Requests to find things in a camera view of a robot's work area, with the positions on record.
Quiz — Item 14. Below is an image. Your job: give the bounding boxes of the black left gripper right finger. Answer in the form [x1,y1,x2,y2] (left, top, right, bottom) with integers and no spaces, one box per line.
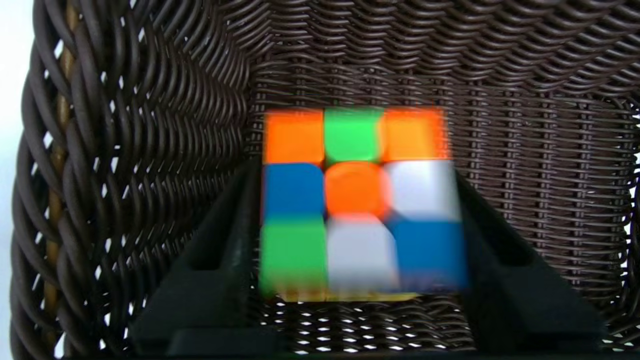
[452,173,607,352]

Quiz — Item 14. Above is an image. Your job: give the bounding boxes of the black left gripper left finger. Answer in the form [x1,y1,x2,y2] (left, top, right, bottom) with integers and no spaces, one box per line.
[130,161,282,357]

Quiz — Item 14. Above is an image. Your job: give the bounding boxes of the multicoloured puzzle cube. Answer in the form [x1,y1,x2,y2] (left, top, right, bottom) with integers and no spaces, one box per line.
[258,105,470,303]

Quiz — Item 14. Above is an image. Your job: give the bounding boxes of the dark brown wicker basket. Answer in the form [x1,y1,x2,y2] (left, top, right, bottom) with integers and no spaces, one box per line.
[9,0,640,360]

